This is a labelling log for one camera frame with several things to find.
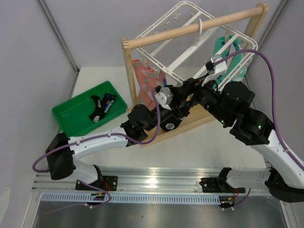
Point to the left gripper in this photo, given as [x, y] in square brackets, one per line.
[172, 113]

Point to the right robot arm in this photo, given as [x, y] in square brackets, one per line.
[231, 107]

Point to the white plastic clip hanger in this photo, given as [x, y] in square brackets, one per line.
[185, 56]

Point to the aluminium frame post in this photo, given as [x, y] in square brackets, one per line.
[258, 29]
[57, 33]

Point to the left green blue sock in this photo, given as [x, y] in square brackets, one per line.
[219, 43]

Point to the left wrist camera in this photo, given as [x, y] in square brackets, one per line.
[164, 97]

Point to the aluminium frame post right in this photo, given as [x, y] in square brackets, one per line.
[258, 29]

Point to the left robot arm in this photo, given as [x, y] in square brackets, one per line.
[64, 153]

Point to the black sock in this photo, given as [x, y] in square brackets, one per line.
[101, 106]
[170, 124]

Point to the pink sock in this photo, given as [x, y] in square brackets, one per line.
[140, 67]
[156, 78]

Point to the white slotted cable duct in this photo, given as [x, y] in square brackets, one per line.
[132, 198]

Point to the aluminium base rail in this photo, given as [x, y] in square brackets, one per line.
[143, 181]

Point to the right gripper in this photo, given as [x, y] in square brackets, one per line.
[189, 87]

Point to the aluminium frame post left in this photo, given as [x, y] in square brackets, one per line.
[57, 33]

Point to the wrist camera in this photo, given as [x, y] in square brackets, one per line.
[215, 67]
[164, 97]

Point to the wooden hanging rack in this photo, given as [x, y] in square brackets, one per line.
[236, 67]

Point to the green plastic bin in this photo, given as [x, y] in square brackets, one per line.
[73, 114]

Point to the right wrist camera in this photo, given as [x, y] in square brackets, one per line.
[215, 67]

